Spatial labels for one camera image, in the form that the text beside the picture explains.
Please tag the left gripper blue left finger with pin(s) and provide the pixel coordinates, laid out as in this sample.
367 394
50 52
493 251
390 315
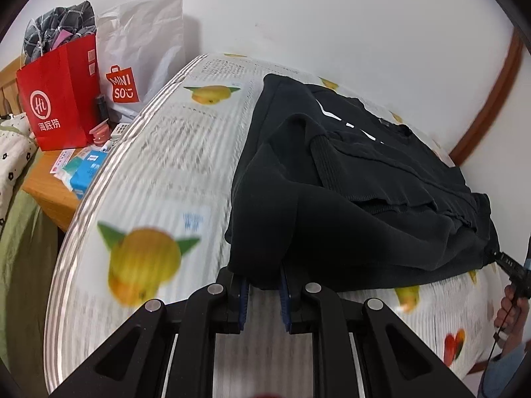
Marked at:
237 305

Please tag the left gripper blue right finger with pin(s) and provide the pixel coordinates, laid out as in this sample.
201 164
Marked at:
293 306

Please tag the black sweatshirt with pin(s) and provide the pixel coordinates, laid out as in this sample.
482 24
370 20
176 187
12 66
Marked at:
325 191

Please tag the person's right hand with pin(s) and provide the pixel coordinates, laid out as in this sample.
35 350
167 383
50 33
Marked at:
511 317

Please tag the fruit print table cover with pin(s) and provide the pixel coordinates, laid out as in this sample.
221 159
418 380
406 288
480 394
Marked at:
172 171

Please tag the blue white box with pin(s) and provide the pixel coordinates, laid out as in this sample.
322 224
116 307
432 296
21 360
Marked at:
86 171

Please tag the green bed sheet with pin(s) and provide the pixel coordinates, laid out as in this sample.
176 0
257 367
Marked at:
29 249

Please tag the pink small container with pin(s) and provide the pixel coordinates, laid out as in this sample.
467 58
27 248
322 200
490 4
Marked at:
101 133

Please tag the wooden bedside table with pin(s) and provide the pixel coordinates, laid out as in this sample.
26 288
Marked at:
56 201

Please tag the dark small bottle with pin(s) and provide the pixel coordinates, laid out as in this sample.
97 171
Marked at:
102 107

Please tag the white dotted pillow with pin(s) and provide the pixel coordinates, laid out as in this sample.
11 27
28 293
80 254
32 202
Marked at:
17 147

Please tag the white Miniso shopping bag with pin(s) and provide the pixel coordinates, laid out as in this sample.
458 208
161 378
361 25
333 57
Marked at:
140 46

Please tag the red paper shopping bag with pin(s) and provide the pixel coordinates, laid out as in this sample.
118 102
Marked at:
58 92

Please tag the plaid grey cloth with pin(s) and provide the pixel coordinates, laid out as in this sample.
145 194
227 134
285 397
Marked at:
55 28

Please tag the brown wooden door frame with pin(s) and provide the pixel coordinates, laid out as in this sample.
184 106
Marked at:
494 103

